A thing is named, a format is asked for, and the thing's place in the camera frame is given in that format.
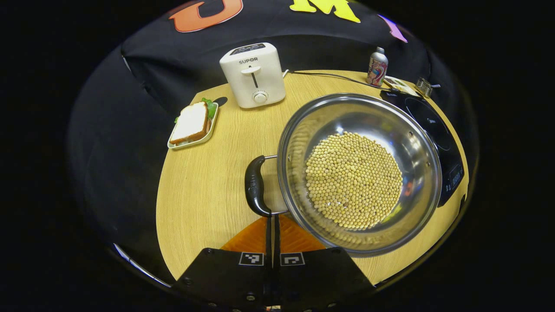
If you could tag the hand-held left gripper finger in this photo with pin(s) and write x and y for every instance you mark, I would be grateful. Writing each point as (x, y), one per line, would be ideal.
(277, 242)
(269, 238)

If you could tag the stainless steel pot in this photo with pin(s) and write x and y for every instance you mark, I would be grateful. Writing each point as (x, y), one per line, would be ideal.
(416, 151)

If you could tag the black induction cooktop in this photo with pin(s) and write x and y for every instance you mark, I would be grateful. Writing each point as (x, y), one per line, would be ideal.
(433, 125)

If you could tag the soybeans in pot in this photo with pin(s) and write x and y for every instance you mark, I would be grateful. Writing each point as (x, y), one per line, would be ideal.
(353, 182)

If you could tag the pale green sandwich plate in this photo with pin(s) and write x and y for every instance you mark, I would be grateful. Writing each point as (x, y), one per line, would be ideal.
(190, 145)

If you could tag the sandwich with lettuce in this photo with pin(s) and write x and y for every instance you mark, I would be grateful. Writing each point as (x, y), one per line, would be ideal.
(190, 123)

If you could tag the white toaster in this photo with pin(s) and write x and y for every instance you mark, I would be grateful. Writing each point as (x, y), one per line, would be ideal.
(253, 86)

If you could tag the white divided bean tray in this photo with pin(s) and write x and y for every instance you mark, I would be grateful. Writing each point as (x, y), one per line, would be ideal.
(401, 84)

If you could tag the silver printed drink bottle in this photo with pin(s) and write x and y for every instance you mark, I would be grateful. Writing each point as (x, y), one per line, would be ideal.
(377, 67)

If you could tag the black backdrop cloth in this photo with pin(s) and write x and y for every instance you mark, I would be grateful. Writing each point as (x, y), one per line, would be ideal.
(173, 56)

